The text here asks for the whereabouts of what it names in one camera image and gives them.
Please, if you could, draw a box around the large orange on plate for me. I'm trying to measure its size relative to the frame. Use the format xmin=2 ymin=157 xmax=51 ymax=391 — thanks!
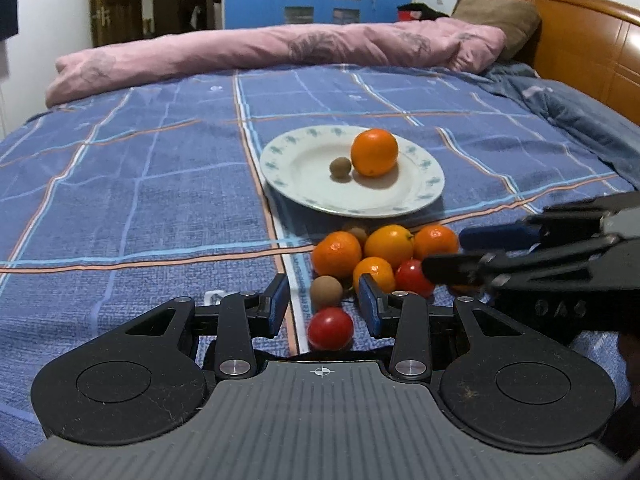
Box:
xmin=350 ymin=129 xmax=399 ymax=178

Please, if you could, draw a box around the brown pillow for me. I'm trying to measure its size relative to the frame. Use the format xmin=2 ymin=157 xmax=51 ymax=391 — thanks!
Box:
xmin=451 ymin=0 xmax=541 ymax=62

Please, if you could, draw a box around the brown longan behind pile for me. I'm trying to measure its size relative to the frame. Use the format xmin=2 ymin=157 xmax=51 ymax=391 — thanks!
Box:
xmin=342 ymin=221 xmax=369 ymax=246

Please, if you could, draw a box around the yellow-orange citrus fruit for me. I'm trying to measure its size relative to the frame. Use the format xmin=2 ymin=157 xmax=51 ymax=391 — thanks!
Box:
xmin=363 ymin=224 xmax=414 ymax=269

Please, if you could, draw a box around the front red cherry tomato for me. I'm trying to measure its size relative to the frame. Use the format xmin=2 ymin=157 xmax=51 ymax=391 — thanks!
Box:
xmin=307 ymin=307 xmax=354 ymax=351

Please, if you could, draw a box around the red and black bag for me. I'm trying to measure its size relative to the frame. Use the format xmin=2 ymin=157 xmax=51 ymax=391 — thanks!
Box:
xmin=397 ymin=2 xmax=448 ymax=22

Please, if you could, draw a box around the grey-blue blanket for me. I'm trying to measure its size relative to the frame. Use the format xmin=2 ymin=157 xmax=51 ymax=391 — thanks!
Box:
xmin=479 ymin=63 xmax=640 ymax=188

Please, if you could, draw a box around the white floral plate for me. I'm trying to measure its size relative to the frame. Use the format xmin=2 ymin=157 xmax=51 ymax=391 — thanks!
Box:
xmin=260 ymin=125 xmax=445 ymax=219

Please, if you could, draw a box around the pink rolled quilt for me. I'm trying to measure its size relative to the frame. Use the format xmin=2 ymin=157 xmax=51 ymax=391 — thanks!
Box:
xmin=46 ymin=18 xmax=506 ymax=107

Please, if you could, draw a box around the front small mandarin orange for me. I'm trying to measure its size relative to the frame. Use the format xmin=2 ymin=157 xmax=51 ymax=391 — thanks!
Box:
xmin=352 ymin=257 xmax=396 ymax=294

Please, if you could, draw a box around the hidden small orange citrus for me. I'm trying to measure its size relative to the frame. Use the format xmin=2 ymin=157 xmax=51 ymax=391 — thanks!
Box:
xmin=447 ymin=285 xmax=484 ymax=297

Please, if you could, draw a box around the small brown longan on plate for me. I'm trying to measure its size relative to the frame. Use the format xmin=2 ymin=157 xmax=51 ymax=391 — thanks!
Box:
xmin=329 ymin=157 xmax=352 ymax=180

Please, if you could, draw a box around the brown wooden door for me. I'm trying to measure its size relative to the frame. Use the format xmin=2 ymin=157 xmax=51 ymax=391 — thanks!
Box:
xmin=90 ymin=0 xmax=143 ymax=47

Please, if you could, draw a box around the red cherry tomato in pile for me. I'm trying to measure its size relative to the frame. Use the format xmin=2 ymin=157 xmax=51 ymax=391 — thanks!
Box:
xmin=395 ymin=259 xmax=435 ymax=298

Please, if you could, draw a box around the wooden headboard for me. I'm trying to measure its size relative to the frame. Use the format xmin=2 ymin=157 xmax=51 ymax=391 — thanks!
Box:
xmin=456 ymin=0 xmax=640 ymax=127

